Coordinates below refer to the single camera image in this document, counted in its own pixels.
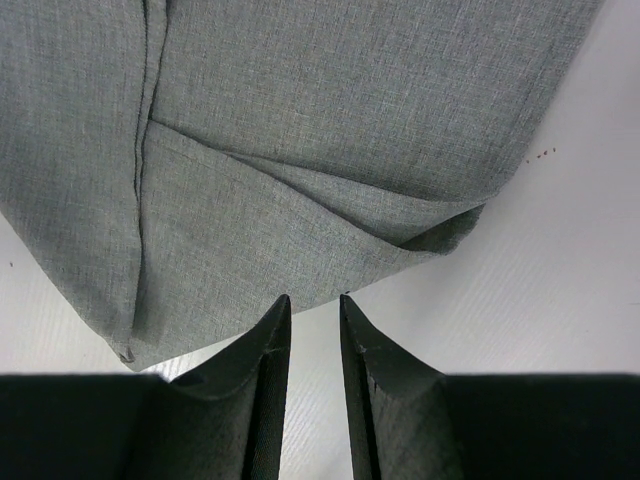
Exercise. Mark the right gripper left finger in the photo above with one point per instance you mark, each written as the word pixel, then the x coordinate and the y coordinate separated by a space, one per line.
pixel 223 419

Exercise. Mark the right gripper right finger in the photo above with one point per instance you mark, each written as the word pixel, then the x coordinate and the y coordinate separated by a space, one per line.
pixel 398 419

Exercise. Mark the grey cloth napkin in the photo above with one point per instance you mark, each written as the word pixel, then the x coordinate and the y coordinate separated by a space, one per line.
pixel 175 166

